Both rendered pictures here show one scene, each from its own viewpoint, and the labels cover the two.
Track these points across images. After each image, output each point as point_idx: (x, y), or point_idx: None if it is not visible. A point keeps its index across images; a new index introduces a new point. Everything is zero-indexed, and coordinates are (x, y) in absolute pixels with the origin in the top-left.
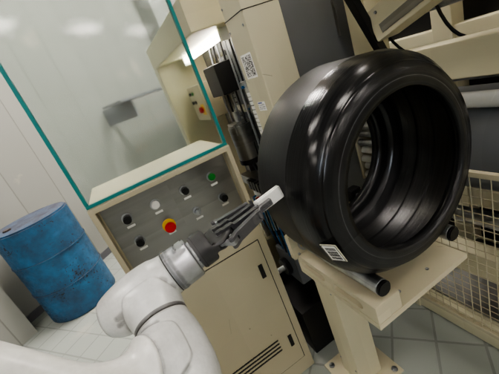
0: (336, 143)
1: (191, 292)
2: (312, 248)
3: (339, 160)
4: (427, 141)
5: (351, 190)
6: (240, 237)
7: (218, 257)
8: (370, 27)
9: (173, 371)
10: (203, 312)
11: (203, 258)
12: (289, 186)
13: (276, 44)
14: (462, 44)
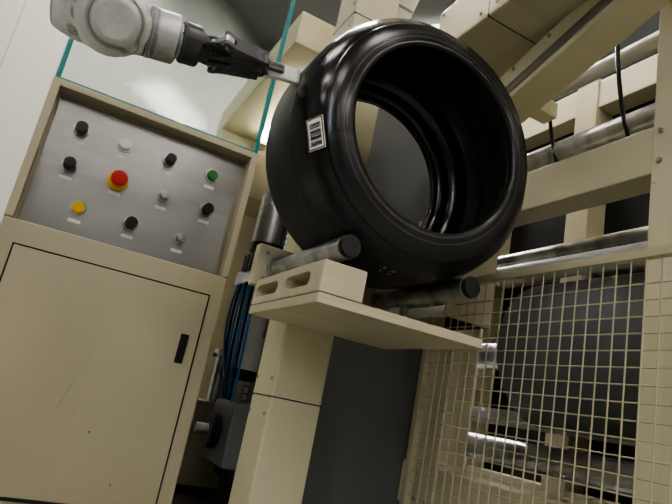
0: (374, 35)
1: (65, 278)
2: (293, 147)
3: (370, 49)
4: (486, 214)
5: None
6: (237, 45)
7: (200, 50)
8: None
9: None
10: (53, 327)
11: (188, 31)
12: (310, 65)
13: None
14: (559, 164)
